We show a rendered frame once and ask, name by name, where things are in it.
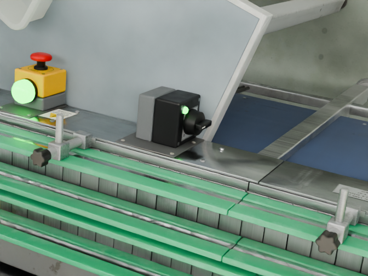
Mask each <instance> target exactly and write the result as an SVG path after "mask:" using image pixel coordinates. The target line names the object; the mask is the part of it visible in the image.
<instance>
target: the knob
mask: <svg viewBox="0 0 368 276"><path fill-rule="evenodd" d="M211 123H212V121H211V120H208V119H205V115H204V113H203V112H200V111H197V110H195V109H190V110H189V111H188V113H187V114H186V116H185V119H184V122H183V130H184V133H185V134H187V135H196V136H198V135H199V134H200V133H201V132H202V130H204V129H206V128H208V127H209V126H211Z"/></svg>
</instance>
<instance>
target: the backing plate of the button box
mask: <svg viewBox="0 0 368 276"><path fill-rule="evenodd" d="M65 106H68V105H65V104H63V105H60V106H57V107H54V108H51V109H48V110H45V111H40V110H36V109H33V108H29V107H25V106H21V105H17V104H15V103H14V102H12V103H9V104H6V105H2V106H0V111H3V112H7V113H11V114H15V115H18V116H22V117H25V118H32V117H35V116H38V115H41V114H44V113H47V112H50V111H53V110H56V109H59V108H62V107H65Z"/></svg>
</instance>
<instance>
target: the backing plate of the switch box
mask: <svg viewBox="0 0 368 276"><path fill-rule="evenodd" d="M202 141H204V139H200V138H197V137H195V138H193V139H191V140H190V141H188V142H186V143H184V144H183V145H181V146H179V147H177V148H173V147H169V146H165V145H161V144H158V143H154V142H152V141H146V140H142V139H138V138H136V132H134V133H132V134H130V135H128V136H126V137H123V138H121V139H119V140H117V141H116V142H118V143H122V144H125V145H129V146H133V147H137V148H140V149H143V150H147V151H151V152H155V153H159V154H163V155H165V156H169V157H173V158H174V157H176V156H178V155H179V154H181V153H183V152H184V151H186V150H188V149H190V148H192V147H193V146H195V145H197V144H199V143H201V142H202Z"/></svg>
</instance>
